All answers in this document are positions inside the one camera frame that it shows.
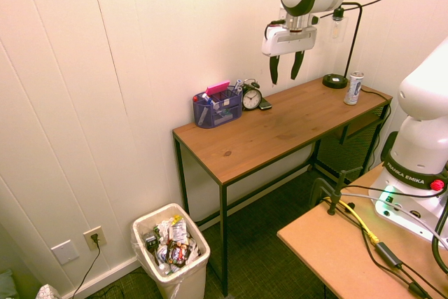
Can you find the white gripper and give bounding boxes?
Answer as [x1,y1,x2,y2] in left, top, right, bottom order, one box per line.
[261,25,319,85]

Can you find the white energy drink can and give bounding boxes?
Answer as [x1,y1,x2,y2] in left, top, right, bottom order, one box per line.
[343,71,365,106]

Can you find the beige plastic trash bin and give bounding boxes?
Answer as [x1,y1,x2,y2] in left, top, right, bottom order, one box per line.
[132,202,211,299]

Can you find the black twin-bell alarm clock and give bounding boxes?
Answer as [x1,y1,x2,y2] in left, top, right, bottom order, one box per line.
[241,81,263,111]

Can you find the black desk lamp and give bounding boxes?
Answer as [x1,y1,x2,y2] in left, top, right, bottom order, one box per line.
[321,1,363,90]

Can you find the pink sticky note pad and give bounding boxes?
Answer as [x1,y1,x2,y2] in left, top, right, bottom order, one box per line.
[206,81,231,95]

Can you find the blue mesh desk organizer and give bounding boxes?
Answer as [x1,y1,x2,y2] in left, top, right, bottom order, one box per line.
[192,85,244,129]

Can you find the black table clamp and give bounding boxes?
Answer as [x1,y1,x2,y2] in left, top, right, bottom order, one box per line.
[307,169,363,216]

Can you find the white snack bag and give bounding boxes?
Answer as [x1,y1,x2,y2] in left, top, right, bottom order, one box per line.
[168,215,190,246]

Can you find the crumpled white paper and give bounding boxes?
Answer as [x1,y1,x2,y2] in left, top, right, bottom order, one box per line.
[155,217,175,241]

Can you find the dark candy wrapper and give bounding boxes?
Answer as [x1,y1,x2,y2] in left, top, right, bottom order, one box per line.
[165,240,192,267]

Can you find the small black box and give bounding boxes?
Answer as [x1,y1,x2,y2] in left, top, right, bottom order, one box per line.
[144,233,159,253]

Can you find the clear plastic bottle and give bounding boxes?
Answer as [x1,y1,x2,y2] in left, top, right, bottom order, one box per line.
[155,244,176,276]

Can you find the patterned tissue box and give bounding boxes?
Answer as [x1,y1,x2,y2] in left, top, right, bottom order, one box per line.
[34,284,63,299]

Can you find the teal cushion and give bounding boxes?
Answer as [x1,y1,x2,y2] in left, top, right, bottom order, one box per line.
[0,268,19,299]

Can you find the wooden desk black frame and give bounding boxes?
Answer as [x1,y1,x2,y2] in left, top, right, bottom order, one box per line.
[171,76,394,297]

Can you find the black lamp cord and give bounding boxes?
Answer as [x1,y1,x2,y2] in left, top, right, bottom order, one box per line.
[345,81,392,165]

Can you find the grey cable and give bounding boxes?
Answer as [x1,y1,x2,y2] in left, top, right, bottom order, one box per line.
[339,192,448,241]

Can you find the yellow network cable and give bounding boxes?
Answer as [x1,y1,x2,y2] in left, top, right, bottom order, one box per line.
[339,200,381,244]

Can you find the black cable adapter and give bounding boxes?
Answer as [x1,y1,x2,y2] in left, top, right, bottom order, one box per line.
[373,242,404,269]

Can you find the beige wall power outlet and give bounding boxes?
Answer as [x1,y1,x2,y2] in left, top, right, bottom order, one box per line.
[83,225,107,252]

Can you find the black power cord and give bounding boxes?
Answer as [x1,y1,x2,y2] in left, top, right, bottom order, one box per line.
[71,234,102,299]

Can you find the white blank wall plate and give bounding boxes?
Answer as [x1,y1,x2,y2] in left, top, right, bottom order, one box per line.
[50,239,81,266]

